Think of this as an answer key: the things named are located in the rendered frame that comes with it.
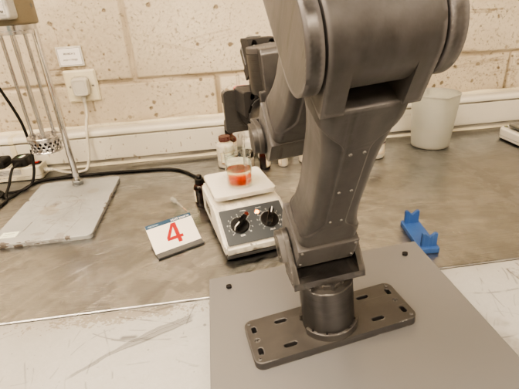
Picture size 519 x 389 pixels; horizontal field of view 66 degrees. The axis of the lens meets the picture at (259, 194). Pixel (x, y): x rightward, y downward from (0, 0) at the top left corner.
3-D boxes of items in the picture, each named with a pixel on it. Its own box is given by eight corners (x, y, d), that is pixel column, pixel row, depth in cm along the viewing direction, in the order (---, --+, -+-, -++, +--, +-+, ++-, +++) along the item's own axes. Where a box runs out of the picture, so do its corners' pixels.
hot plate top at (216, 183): (276, 191, 75) (276, 187, 75) (215, 203, 72) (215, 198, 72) (257, 169, 85) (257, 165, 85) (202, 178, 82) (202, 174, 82)
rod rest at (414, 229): (439, 253, 68) (442, 235, 66) (419, 254, 68) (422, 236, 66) (417, 223, 77) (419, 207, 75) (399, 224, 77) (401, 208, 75)
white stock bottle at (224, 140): (215, 166, 110) (211, 136, 106) (227, 161, 112) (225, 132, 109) (225, 170, 106) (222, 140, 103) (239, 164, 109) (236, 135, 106)
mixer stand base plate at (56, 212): (92, 238, 79) (90, 234, 78) (-13, 250, 77) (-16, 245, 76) (120, 178, 105) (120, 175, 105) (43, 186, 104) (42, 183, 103)
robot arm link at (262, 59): (228, 49, 53) (241, 57, 42) (290, 38, 54) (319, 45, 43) (242, 132, 58) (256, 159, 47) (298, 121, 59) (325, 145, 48)
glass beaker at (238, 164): (238, 177, 80) (235, 140, 77) (259, 184, 77) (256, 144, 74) (218, 189, 76) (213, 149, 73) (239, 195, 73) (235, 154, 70)
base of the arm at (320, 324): (234, 278, 47) (246, 317, 41) (388, 237, 50) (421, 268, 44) (244, 328, 50) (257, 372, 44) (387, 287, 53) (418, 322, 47)
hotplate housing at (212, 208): (296, 246, 72) (295, 208, 68) (226, 262, 69) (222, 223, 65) (259, 196, 91) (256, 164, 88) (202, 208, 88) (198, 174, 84)
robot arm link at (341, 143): (281, 231, 49) (299, -43, 22) (332, 219, 50) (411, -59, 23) (294, 276, 46) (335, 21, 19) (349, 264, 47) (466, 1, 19)
